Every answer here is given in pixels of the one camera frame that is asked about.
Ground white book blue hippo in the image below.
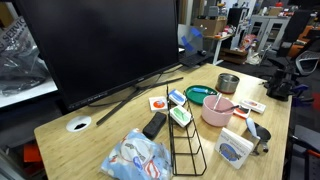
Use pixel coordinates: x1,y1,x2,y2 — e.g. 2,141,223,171
215,128,254,169

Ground blue handled spoon on plate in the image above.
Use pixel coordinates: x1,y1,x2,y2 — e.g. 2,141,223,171
192,87,216,95

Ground black plastic bag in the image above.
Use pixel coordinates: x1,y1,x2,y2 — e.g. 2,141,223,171
0,41,49,96

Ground white book with blue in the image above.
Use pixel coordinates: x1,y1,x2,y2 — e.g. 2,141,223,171
169,89,186,106

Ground white book with orange circle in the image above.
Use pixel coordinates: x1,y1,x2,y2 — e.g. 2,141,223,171
149,96,167,112

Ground black remote control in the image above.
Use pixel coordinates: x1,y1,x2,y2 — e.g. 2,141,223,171
143,112,167,140

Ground abc book orange black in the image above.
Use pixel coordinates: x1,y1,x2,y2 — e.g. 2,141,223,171
233,105,251,119

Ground pink mug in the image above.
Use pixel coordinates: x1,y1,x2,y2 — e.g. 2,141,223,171
201,95,234,127

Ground white cable grommet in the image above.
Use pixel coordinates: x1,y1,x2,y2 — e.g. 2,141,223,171
66,116,92,132

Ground green plate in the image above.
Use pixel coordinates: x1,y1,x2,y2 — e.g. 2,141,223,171
185,85,217,105

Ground black wire book rack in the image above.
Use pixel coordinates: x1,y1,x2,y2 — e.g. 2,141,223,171
167,89,207,177

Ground cardboard box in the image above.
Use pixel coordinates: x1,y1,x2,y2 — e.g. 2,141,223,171
194,19,227,36

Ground blue white spatula in cup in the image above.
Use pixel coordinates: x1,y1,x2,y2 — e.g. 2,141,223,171
246,118,259,139

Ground steel bowl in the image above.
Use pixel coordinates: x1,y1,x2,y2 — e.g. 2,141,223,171
216,73,240,94

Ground blue patterned plastic bag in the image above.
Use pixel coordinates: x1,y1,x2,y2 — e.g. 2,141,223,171
101,128,172,180

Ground spoon in pink mug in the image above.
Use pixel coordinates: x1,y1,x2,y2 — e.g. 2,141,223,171
213,93,240,113

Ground white book with green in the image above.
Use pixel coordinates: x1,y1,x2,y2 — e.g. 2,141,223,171
169,105,191,127

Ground small white orange book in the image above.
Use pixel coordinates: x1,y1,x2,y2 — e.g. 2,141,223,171
240,99,266,114

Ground large black monitor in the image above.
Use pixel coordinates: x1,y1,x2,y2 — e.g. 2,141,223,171
16,0,179,110

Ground steel cup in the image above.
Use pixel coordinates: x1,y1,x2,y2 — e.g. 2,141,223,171
242,124,271,156

